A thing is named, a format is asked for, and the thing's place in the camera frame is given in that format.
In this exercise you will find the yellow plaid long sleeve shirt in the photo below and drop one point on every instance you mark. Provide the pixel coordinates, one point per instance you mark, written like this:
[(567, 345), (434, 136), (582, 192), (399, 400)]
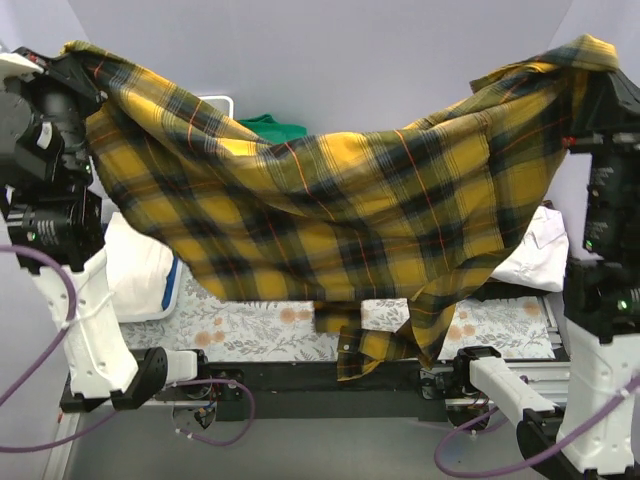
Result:
[(384, 232)]

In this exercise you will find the white folded shirt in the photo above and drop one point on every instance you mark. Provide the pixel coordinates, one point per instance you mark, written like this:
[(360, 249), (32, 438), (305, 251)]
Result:
[(540, 260)]

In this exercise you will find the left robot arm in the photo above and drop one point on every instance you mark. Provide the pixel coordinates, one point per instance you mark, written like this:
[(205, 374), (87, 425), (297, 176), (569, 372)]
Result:
[(54, 225)]

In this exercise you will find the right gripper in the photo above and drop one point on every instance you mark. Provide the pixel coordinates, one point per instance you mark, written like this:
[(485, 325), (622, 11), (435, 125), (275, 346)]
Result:
[(605, 138)]

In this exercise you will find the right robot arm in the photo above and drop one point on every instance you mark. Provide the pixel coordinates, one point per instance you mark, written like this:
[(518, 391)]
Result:
[(590, 436)]

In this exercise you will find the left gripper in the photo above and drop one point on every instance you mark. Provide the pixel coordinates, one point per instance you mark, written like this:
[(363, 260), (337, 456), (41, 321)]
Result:
[(70, 70)]

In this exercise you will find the white plastic bin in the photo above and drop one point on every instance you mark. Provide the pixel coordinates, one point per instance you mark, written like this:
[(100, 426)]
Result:
[(218, 104)]

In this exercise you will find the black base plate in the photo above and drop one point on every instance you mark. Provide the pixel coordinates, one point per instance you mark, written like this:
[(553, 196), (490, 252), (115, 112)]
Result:
[(310, 390)]

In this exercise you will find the aluminium frame rail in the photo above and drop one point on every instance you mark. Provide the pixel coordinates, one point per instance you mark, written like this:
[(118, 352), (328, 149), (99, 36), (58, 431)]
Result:
[(550, 379)]

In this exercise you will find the white folded garment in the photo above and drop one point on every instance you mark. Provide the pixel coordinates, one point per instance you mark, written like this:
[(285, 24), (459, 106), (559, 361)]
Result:
[(138, 268)]

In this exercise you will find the green printed shirt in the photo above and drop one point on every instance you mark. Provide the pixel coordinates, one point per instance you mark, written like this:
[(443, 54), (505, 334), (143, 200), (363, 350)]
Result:
[(268, 128)]

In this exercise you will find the floral tablecloth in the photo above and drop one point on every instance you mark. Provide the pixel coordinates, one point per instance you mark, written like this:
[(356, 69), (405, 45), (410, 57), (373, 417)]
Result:
[(520, 329)]

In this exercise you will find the white laundry basket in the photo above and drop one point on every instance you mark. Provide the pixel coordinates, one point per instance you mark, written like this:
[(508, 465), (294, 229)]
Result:
[(172, 288)]

